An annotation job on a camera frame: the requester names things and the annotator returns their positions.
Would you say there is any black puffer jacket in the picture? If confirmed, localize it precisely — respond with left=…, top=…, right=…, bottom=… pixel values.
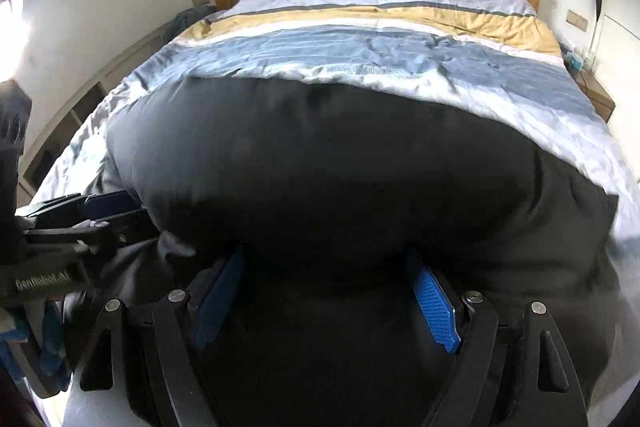
left=101, top=78, right=617, bottom=426

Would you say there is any dark teal blanket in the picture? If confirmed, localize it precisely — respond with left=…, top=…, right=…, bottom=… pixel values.
left=162, top=4, right=218, bottom=44

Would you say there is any wooden nightstand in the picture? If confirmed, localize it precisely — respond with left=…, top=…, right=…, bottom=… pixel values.
left=572, top=70, right=615, bottom=122

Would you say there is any white wardrobe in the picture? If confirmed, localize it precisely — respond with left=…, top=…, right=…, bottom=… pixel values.
left=593, top=0, right=640, bottom=179

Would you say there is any striped duvet cover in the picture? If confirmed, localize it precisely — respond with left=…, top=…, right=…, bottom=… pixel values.
left=35, top=0, right=639, bottom=426

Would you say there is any right wall socket plate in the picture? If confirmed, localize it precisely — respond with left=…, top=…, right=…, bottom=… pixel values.
left=566, top=10, right=589, bottom=31

